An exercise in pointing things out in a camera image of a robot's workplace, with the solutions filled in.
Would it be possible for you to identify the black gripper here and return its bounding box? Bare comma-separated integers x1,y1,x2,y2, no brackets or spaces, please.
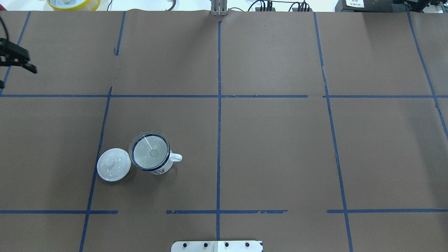
0,38,38,74

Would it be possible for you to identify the aluminium frame post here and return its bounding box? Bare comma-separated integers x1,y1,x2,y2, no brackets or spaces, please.
210,0,228,16

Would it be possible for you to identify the white enamel cup blue rim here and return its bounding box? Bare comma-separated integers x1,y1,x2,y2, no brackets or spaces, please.
129,131,183,175

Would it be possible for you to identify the clear glass funnel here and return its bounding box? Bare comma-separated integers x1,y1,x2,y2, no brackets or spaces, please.
129,131,170,171

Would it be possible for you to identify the yellow tape roll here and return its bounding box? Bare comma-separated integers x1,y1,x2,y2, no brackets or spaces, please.
46,0,101,11

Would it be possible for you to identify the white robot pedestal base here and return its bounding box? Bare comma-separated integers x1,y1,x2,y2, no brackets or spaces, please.
171,240,264,252

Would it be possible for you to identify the black box device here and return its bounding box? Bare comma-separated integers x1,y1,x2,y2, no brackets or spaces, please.
335,0,407,13

